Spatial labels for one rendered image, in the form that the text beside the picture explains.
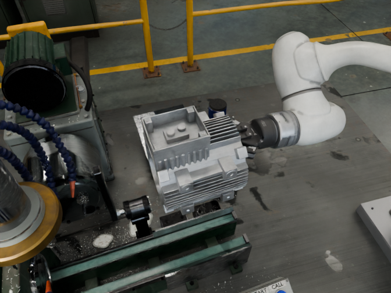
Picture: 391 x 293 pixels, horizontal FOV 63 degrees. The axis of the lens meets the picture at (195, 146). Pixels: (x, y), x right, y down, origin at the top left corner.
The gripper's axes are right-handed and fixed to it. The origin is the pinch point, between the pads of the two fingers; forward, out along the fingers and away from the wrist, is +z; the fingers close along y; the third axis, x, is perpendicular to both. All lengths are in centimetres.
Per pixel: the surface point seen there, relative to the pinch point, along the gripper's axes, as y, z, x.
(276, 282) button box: 26.3, -16.7, 27.6
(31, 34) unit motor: -65, 33, 5
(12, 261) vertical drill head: 11.9, 38.9, 9.3
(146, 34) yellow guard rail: -217, -42, 89
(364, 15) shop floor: -246, -326, 99
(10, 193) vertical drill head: 5.2, 36.1, -2.4
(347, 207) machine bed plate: 4, -70, 49
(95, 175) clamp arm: -9.2, 21.7, 14.9
